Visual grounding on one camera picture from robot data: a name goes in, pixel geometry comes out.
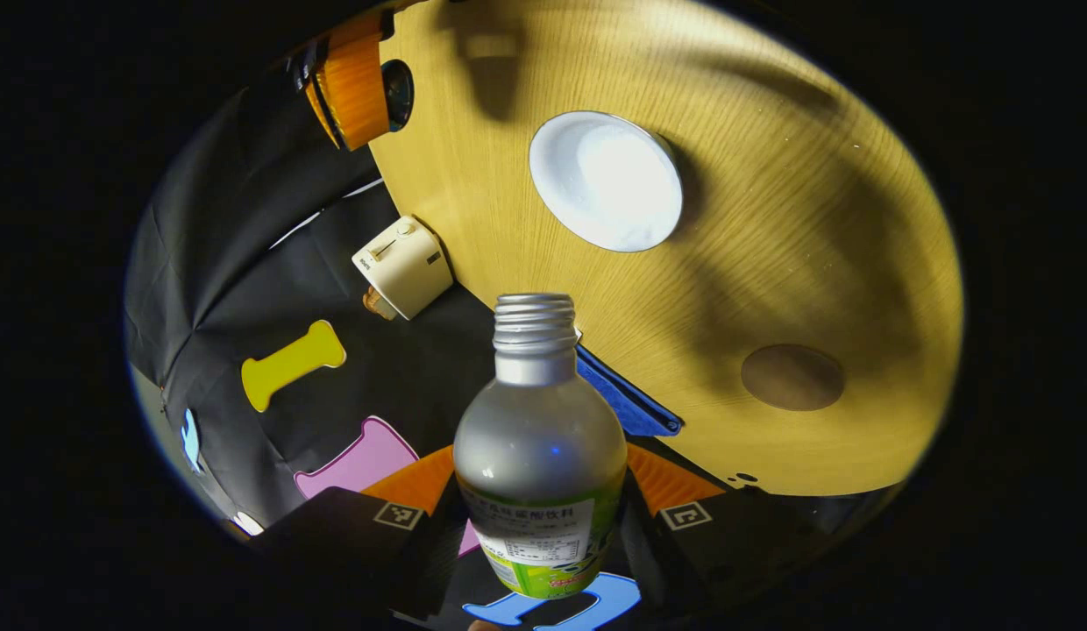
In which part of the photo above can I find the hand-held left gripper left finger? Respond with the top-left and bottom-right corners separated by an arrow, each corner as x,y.
250,444 -> 470,619

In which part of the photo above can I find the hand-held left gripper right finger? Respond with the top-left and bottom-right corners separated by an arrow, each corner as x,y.
618,443 -> 860,614

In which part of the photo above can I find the teal teacup lid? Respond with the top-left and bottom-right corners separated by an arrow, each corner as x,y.
381,59 -> 416,134

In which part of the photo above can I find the brown round coaster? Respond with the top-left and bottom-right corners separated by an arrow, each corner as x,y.
741,344 -> 846,413

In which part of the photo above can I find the silver green water bottle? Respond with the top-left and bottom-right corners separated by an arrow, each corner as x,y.
453,293 -> 629,601

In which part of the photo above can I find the white teal teacup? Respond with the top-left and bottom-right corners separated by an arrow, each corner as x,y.
529,110 -> 685,254

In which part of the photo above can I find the black backdrop cloth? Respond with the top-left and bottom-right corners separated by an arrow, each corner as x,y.
123,66 -> 685,631

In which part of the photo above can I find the folded blue towel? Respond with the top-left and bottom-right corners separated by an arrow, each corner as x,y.
575,342 -> 685,438

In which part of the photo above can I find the white toaster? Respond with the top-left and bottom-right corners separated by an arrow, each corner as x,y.
352,216 -> 455,322

